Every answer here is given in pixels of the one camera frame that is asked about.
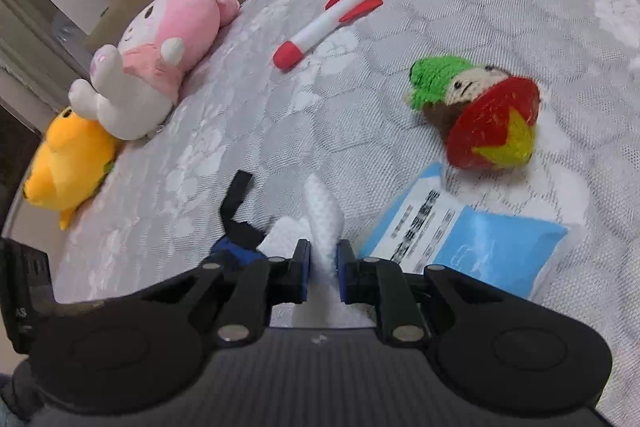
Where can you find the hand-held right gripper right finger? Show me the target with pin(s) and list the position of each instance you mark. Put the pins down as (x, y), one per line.
(345, 272)

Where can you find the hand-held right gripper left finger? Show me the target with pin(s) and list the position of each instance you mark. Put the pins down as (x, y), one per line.
(302, 272)

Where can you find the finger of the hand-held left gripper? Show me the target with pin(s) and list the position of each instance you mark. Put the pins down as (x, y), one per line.
(240, 253)

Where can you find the white tissue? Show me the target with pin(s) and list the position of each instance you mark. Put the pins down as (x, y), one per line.
(325, 217)

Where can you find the yellow plush toy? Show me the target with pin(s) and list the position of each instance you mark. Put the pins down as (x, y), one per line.
(65, 162)

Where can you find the blue wipe packet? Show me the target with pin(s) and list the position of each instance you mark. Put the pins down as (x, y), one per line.
(490, 237)

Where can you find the crochet doll with star hat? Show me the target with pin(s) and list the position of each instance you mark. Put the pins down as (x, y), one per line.
(490, 127)

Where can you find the red and white toy rocket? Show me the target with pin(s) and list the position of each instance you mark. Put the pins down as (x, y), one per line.
(315, 32)

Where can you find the pink and white plush toy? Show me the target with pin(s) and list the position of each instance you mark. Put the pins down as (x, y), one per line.
(165, 22)

